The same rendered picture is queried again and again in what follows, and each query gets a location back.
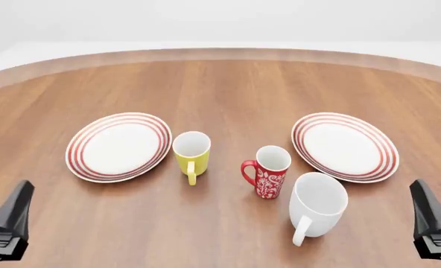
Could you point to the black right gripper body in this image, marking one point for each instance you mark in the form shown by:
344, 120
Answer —
438, 247

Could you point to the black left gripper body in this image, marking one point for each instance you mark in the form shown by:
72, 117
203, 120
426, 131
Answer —
4, 247

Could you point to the white plate with red rings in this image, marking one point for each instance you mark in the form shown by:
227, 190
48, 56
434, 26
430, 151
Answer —
344, 147
118, 148

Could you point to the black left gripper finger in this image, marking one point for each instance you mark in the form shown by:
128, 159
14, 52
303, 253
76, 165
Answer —
13, 208

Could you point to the yellow mug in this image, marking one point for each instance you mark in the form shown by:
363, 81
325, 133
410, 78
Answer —
194, 162

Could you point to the white mug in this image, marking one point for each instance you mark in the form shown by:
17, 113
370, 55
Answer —
317, 206

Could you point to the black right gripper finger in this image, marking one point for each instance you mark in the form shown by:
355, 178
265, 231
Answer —
429, 210

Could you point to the red patterned mug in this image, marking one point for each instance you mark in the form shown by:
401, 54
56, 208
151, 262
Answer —
270, 182

